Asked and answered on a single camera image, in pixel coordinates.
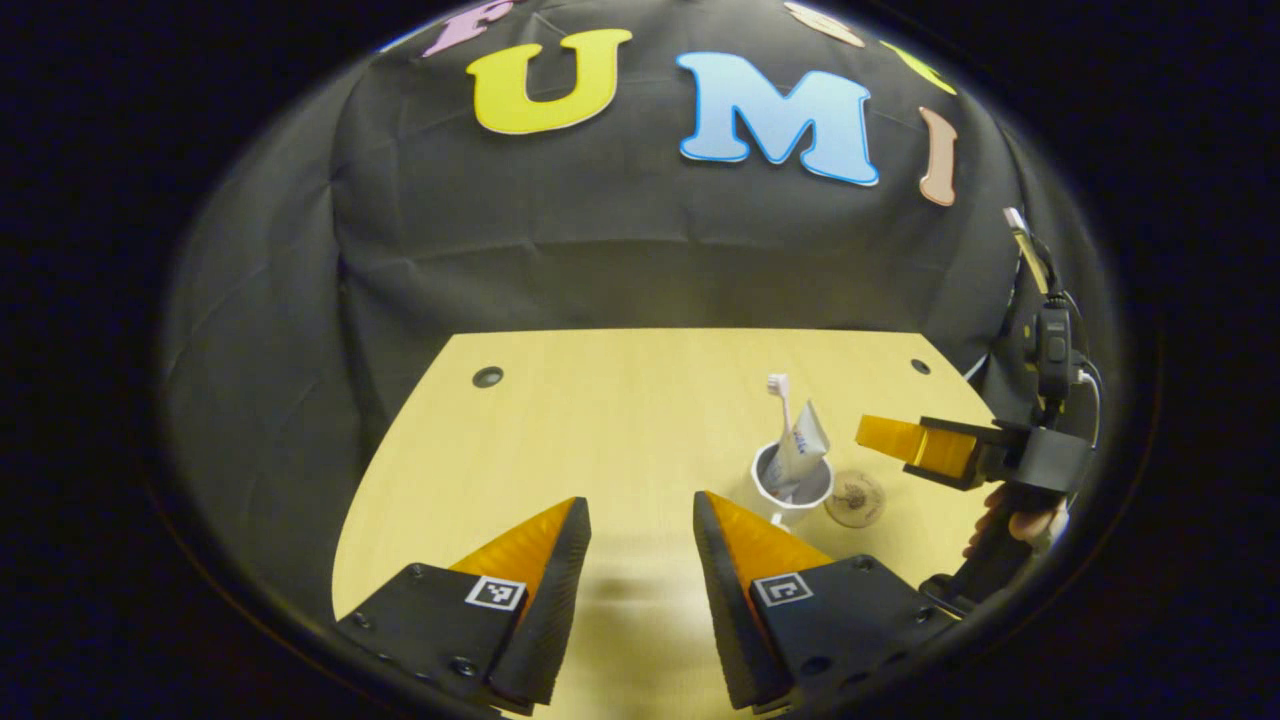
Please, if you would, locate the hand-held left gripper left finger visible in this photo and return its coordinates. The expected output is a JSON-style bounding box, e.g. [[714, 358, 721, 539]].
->
[[333, 496, 593, 713]]

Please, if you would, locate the white toothbrush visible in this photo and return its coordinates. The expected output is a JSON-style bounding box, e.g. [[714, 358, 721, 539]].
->
[[766, 373, 798, 441]]

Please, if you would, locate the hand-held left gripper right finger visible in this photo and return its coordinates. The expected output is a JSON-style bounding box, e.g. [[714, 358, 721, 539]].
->
[[692, 489, 956, 713]]

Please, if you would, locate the round cork coaster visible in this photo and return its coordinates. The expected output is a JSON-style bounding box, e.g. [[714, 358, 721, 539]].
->
[[824, 470, 887, 529]]

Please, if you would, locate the black backdrop cloth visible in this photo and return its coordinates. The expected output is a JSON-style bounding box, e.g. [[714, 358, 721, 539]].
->
[[160, 0, 1111, 621]]

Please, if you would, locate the white cup with wooden handle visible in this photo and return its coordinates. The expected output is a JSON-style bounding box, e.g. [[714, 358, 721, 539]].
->
[[750, 440, 836, 531]]

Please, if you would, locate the white toothpaste tube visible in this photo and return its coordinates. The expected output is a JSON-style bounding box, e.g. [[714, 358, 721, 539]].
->
[[765, 400, 831, 496]]

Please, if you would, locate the light wooden desktop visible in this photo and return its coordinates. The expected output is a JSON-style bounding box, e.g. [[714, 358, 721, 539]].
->
[[330, 328, 1001, 720]]

